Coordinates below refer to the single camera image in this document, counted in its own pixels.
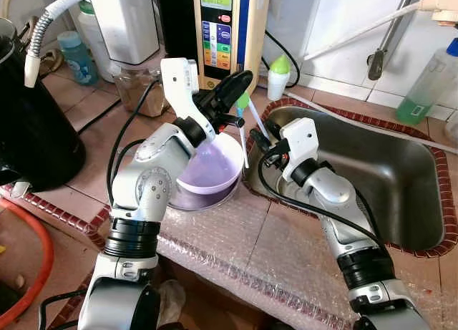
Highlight green-topped blue plastic tongs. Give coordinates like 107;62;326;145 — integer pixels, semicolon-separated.
235;92;273;168

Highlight purple plastic bowl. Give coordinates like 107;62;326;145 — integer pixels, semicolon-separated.
175;133;245;196

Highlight small white green-capped bottle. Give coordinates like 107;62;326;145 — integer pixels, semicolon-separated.
267;54;291;100

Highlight beige water ionizer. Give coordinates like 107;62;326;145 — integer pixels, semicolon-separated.
156;0;271;91

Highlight clear bubble wrap sheet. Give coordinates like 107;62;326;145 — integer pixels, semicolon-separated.
154;190;458;330

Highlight white water filter housing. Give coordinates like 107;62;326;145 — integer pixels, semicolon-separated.
89;0;160;64

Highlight stainless steel sink basin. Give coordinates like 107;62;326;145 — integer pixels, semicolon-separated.
247;107;446;251

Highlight teal bottle with blue lid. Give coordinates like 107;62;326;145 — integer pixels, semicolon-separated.
57;31;99;86

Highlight white plastic jar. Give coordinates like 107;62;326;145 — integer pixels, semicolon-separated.
75;0;115;82

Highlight grey metal tap pipe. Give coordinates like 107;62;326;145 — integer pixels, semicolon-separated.
367;0;419;82

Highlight green dish soap bottle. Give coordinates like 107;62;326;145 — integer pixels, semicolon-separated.
396;38;458;125

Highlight large black kettle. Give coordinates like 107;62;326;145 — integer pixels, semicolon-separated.
0;19;87;193

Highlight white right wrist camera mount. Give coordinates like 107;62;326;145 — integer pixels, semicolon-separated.
279;117;321;182

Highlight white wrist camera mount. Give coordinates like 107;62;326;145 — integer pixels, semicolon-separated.
160;57;215;141
279;117;321;182

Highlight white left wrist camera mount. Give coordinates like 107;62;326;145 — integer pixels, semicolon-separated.
160;57;215;141

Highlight black power cable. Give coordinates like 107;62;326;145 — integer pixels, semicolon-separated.
265;31;301;87

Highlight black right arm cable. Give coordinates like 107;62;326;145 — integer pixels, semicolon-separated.
258;155;387;248

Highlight thin white hose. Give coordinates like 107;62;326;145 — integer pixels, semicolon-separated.
290;94;458;155

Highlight flexible metal spout hose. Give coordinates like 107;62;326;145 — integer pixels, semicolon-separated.
24;0;115;87

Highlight orange hose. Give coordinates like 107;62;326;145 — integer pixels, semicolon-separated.
0;198;54;327

